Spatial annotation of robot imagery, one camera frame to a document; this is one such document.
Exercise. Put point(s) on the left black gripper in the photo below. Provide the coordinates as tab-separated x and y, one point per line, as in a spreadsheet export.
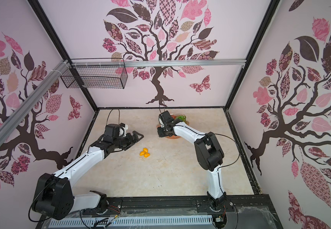
128	136

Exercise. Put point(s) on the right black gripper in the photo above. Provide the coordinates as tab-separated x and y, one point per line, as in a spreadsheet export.
163	130

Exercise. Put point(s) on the pink leaf-shaped bowl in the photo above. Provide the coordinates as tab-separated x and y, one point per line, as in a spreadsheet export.
174	136

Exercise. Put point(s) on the green grape bunch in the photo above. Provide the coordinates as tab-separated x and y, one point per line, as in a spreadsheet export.
182	118

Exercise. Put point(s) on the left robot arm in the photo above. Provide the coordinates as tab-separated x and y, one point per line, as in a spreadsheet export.
54	196

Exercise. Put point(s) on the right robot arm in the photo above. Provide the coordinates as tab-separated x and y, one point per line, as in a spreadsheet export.
209	154

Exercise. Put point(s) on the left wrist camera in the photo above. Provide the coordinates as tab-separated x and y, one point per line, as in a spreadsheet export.
122	129

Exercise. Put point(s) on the black wire basket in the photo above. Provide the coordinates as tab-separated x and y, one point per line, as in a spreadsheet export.
96	73

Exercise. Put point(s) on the back aluminium rail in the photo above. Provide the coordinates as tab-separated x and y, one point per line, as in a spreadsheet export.
172	63

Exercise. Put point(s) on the aluminium rail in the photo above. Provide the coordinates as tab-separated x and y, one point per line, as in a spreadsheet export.
172	63
27	105

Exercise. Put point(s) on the left aluminium rail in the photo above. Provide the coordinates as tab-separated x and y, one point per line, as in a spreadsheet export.
27	105

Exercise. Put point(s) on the white slotted cable duct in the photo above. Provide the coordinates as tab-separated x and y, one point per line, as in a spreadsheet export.
149	222

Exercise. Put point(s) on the black base frame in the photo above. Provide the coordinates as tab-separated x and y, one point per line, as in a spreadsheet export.
238	212

